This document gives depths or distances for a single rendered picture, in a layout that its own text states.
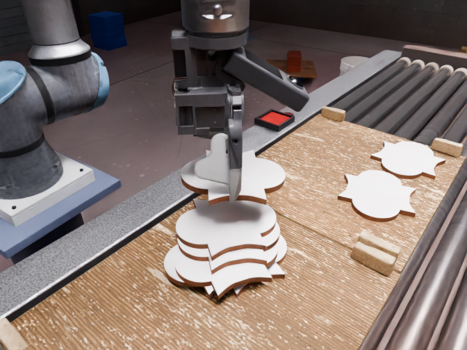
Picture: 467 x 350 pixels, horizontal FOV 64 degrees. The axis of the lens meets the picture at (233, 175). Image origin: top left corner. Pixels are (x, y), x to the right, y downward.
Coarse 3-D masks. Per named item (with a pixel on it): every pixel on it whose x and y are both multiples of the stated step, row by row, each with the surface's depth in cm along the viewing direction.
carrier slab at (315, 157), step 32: (320, 128) 91; (352, 128) 91; (288, 160) 79; (320, 160) 79; (352, 160) 79; (448, 160) 79; (288, 192) 70; (320, 192) 70; (416, 192) 70; (320, 224) 62; (352, 224) 62; (384, 224) 62; (416, 224) 62
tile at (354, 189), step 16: (352, 176) 72; (368, 176) 72; (384, 176) 72; (352, 192) 68; (368, 192) 68; (384, 192) 68; (400, 192) 68; (368, 208) 64; (384, 208) 64; (400, 208) 64
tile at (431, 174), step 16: (384, 144) 83; (400, 144) 83; (416, 144) 83; (384, 160) 77; (400, 160) 77; (416, 160) 77; (432, 160) 77; (400, 176) 73; (416, 176) 73; (432, 176) 73
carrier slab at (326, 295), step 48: (144, 240) 59; (288, 240) 59; (96, 288) 51; (144, 288) 51; (192, 288) 51; (288, 288) 51; (336, 288) 51; (384, 288) 51; (48, 336) 45; (96, 336) 45; (144, 336) 45; (192, 336) 45; (240, 336) 45; (288, 336) 45; (336, 336) 45
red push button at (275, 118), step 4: (272, 112) 101; (264, 116) 99; (268, 116) 99; (272, 116) 99; (276, 116) 99; (280, 116) 99; (284, 116) 99; (268, 120) 97; (272, 120) 97; (276, 120) 97; (280, 120) 97; (284, 120) 97
